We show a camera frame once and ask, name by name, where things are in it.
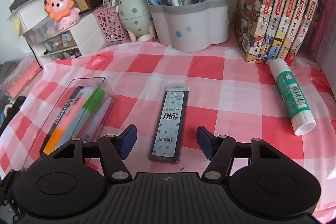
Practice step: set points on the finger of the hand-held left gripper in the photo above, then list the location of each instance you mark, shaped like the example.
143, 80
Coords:
6, 187

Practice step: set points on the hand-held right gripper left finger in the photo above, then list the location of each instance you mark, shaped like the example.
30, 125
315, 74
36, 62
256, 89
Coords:
127, 140

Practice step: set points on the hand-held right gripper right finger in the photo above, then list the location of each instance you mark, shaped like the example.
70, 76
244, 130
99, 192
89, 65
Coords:
206, 141

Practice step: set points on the clear plastic stationery box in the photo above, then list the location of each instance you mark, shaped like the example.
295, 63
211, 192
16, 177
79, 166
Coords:
106, 108

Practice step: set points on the dark pencil lead case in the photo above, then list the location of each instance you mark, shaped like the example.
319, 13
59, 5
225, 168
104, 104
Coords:
169, 121

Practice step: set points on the green highlighter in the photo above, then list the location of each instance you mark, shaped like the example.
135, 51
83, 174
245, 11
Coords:
95, 99

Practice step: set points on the pale pink highlighter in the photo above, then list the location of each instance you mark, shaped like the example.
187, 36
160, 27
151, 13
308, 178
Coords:
80, 99

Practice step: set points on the orange highlighter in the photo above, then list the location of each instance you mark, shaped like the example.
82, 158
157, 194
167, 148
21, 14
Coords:
55, 140

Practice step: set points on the black marker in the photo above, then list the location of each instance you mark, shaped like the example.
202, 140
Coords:
63, 113

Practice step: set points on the green and white glue stick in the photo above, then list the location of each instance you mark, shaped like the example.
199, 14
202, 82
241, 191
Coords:
291, 92

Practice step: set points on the red and pink checkered tablecloth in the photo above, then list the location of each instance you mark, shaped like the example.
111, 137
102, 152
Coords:
210, 77

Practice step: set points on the grey and white flower-shaped pen holder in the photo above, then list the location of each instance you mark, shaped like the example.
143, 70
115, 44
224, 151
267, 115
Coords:
191, 27

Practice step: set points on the pink mesh pen holder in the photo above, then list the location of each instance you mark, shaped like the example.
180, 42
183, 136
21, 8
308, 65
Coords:
111, 24

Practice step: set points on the white desktop drawer unit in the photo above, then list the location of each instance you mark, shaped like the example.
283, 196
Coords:
89, 29

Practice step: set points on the green egg-shaped pen holder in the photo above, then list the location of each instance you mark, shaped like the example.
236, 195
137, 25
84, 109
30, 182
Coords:
134, 16

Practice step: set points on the illustrated book set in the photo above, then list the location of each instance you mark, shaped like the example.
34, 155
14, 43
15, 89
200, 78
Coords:
252, 16

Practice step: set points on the clear small drawer organizer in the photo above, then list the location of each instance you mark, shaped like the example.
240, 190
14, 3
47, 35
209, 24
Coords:
39, 29

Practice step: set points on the pink lion toy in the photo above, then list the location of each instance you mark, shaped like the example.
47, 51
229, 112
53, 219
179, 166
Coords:
61, 5

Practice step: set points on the white lidded storage box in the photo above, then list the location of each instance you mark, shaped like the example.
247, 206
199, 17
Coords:
29, 12

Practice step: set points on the pink printed box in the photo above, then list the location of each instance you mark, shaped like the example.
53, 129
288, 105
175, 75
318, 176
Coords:
326, 29

